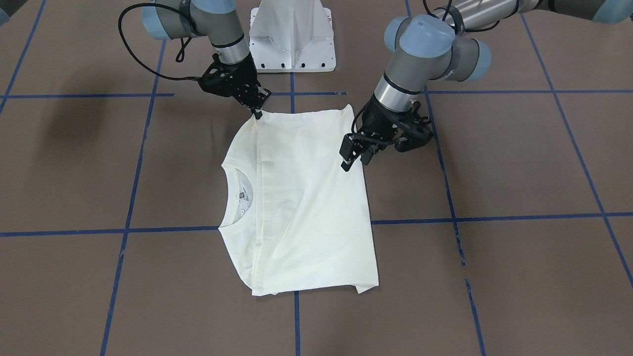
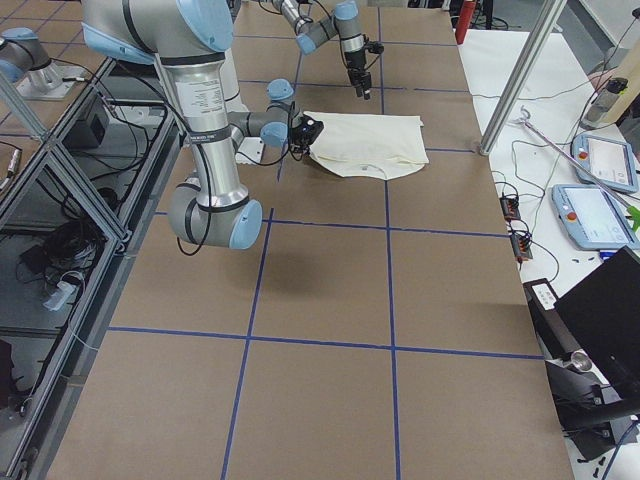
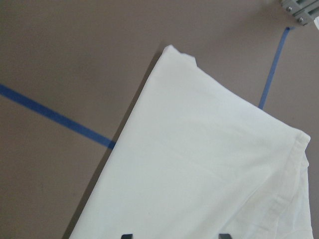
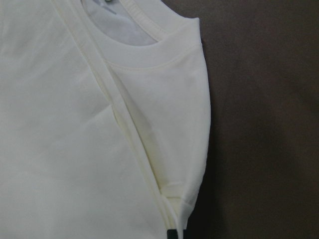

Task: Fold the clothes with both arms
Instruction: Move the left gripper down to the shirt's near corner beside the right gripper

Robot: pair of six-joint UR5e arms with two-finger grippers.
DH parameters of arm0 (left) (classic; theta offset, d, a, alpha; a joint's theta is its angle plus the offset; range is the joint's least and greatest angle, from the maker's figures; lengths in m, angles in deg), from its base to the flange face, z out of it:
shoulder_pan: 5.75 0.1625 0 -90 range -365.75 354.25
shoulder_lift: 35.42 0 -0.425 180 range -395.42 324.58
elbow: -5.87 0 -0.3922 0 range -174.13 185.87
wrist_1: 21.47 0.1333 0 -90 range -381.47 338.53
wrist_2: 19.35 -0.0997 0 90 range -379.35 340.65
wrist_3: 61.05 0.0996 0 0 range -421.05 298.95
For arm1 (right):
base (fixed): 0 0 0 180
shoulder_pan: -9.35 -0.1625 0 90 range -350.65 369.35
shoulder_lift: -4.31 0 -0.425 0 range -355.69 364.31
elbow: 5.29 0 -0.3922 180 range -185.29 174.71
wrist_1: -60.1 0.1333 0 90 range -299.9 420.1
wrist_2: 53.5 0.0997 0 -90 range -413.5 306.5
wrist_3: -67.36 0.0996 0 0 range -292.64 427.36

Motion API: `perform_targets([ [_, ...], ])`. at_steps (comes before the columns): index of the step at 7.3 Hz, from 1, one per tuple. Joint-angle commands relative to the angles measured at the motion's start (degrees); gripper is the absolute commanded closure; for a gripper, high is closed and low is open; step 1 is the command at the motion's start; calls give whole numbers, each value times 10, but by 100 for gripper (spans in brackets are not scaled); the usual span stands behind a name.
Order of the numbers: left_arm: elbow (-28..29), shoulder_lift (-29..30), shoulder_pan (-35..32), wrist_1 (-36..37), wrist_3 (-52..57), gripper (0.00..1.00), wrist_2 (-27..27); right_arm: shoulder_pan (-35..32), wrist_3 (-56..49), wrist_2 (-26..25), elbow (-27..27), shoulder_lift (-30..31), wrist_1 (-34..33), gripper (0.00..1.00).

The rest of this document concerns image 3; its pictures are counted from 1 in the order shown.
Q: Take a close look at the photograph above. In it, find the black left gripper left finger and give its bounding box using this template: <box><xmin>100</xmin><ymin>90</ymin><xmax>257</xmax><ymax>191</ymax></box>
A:
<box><xmin>121</xmin><ymin>234</ymin><xmax>133</xmax><ymax>239</ymax></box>

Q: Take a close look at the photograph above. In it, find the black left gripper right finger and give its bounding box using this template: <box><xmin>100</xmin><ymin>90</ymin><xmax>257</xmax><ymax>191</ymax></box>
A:
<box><xmin>218</xmin><ymin>234</ymin><xmax>231</xmax><ymax>239</ymax></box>

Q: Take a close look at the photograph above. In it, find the cream white long-sleeve shirt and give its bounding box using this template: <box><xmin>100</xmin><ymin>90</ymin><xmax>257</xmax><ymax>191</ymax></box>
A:
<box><xmin>71</xmin><ymin>45</ymin><xmax>313</xmax><ymax>239</ymax></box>

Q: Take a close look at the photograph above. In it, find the aluminium frame post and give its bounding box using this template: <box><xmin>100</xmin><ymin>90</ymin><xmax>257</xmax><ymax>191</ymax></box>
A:
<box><xmin>280</xmin><ymin>0</ymin><xmax>319</xmax><ymax>26</ymax></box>

